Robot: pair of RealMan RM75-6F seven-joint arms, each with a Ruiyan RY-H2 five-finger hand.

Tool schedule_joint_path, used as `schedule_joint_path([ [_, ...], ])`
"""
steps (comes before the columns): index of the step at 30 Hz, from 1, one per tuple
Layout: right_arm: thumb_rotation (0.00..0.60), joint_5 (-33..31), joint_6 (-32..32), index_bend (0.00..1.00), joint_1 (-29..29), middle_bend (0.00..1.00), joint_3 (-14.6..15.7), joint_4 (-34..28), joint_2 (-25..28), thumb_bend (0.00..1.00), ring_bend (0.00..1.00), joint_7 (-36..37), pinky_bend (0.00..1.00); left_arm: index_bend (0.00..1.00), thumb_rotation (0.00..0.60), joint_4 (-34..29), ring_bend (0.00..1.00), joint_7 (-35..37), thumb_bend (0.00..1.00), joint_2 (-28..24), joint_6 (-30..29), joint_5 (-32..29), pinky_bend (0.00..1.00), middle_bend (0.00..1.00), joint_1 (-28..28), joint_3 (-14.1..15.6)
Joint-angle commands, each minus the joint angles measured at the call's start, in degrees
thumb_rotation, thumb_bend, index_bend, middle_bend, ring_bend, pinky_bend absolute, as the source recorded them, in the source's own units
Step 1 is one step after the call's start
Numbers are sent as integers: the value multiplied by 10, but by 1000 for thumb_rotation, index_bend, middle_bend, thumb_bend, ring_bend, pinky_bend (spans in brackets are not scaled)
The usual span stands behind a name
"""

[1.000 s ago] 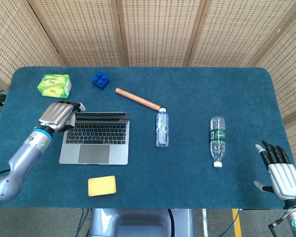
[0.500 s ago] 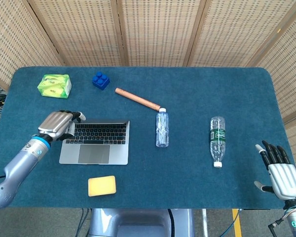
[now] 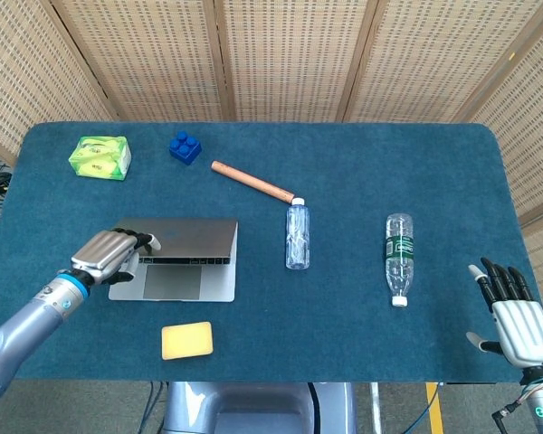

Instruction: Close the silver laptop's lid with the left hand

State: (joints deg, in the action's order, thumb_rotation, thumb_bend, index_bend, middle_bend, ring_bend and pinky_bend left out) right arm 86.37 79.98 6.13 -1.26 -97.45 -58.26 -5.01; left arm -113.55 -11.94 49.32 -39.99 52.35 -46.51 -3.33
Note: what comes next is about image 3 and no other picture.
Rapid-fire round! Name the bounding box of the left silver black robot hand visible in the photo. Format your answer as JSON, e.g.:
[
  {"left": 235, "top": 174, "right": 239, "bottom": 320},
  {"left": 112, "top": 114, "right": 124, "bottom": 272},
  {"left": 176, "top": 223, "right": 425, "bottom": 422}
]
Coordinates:
[{"left": 70, "top": 228, "right": 162, "bottom": 287}]

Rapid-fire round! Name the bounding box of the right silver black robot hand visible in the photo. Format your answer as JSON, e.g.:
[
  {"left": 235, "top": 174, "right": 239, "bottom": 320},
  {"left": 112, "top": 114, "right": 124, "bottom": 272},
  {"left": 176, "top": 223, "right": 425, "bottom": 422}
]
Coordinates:
[{"left": 465, "top": 257, "right": 543, "bottom": 368}]

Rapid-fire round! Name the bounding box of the silver laptop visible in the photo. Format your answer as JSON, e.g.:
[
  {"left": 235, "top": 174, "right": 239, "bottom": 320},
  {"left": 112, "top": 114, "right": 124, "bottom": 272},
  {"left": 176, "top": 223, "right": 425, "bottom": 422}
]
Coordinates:
[{"left": 108, "top": 217, "right": 239, "bottom": 303}]

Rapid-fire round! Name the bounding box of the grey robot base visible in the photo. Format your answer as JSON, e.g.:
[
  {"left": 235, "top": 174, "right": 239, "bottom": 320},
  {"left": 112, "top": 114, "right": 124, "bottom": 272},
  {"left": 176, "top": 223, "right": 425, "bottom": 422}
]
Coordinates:
[{"left": 161, "top": 382, "right": 358, "bottom": 434}]

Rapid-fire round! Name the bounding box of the green tissue pack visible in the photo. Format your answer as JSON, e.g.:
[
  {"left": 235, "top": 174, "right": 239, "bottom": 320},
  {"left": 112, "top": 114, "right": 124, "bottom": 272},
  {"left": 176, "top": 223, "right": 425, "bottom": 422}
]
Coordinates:
[{"left": 68, "top": 135, "right": 132, "bottom": 182}]

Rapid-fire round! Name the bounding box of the yellow sponge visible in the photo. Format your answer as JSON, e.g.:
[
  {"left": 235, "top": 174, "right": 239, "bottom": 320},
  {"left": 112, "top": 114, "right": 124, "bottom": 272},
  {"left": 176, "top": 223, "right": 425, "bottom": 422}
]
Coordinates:
[{"left": 160, "top": 321, "right": 214, "bottom": 361}]

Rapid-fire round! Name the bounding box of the blue building block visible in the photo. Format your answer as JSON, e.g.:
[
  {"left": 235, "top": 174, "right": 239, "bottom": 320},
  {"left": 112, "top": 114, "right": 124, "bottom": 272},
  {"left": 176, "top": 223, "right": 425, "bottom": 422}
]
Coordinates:
[{"left": 168, "top": 130, "right": 203, "bottom": 166}]

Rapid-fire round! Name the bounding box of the clear bottle with green label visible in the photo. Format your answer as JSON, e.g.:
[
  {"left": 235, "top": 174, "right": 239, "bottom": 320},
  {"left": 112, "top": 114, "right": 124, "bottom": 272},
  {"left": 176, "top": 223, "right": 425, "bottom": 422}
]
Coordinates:
[{"left": 384, "top": 212, "right": 414, "bottom": 308}]

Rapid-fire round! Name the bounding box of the white table leg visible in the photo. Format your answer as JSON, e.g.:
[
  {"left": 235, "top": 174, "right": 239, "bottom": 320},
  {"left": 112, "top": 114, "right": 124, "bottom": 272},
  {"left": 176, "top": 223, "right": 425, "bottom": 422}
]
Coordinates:
[{"left": 369, "top": 382, "right": 384, "bottom": 434}]

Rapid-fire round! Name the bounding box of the brown wooden rod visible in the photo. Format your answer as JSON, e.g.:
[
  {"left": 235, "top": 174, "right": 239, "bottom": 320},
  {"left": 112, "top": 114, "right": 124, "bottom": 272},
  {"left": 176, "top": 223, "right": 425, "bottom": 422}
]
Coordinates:
[{"left": 210, "top": 160, "right": 295, "bottom": 203}]

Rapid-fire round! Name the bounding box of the clear unlabelled plastic bottle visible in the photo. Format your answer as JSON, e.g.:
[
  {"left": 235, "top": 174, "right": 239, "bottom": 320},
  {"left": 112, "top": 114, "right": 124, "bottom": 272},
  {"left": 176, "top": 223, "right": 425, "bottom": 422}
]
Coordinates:
[{"left": 284, "top": 197, "right": 311, "bottom": 271}]

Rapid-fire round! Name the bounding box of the blue table mat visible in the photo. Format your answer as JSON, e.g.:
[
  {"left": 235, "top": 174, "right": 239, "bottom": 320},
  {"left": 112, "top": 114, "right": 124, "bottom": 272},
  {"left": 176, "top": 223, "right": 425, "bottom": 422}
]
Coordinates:
[{"left": 0, "top": 120, "right": 543, "bottom": 384}]

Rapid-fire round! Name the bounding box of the bamboo folding screen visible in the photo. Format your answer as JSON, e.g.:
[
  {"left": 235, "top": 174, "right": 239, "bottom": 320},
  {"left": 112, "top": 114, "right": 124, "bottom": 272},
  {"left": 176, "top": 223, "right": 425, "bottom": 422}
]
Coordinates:
[{"left": 0, "top": 0, "right": 543, "bottom": 317}]

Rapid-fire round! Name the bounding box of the black wrist cable with plug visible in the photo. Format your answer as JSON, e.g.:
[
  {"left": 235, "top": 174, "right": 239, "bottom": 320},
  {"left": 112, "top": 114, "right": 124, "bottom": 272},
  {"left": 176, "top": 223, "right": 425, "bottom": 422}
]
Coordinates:
[{"left": 491, "top": 395, "right": 531, "bottom": 425}]

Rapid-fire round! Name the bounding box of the blue cable under table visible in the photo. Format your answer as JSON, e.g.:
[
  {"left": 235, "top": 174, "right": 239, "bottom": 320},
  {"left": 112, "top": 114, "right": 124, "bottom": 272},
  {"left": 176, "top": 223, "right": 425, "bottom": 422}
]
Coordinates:
[{"left": 147, "top": 382, "right": 169, "bottom": 424}]

